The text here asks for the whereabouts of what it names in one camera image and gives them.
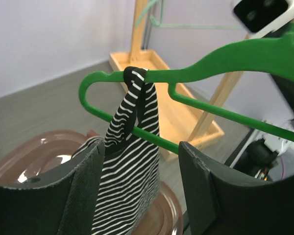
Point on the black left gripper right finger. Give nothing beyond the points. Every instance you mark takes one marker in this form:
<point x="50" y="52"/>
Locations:
<point x="223" y="201"/>

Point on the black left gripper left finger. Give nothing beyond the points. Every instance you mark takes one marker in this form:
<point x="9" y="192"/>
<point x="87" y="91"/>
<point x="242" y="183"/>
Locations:
<point x="60" y="201"/>

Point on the black white striped top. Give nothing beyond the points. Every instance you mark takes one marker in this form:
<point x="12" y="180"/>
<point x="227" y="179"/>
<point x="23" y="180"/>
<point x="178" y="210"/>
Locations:
<point x="130" y="179"/>

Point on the bright green clothes hanger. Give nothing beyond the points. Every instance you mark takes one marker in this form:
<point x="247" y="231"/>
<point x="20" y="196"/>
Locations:
<point x="269" y="55"/>

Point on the mint green clothes hanger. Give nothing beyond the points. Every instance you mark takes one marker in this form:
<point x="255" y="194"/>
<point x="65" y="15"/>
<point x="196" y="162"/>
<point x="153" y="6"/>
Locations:
<point x="159" y="23"/>

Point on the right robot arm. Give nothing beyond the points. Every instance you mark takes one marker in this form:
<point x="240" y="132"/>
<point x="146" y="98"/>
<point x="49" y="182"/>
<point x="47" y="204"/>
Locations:
<point x="264" y="156"/>

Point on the pink translucent basin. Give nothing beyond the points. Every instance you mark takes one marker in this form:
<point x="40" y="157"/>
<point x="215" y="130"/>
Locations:
<point x="48" y="150"/>

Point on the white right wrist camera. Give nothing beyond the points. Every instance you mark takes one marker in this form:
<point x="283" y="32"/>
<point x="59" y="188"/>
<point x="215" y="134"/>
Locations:
<point x="260" y="17"/>

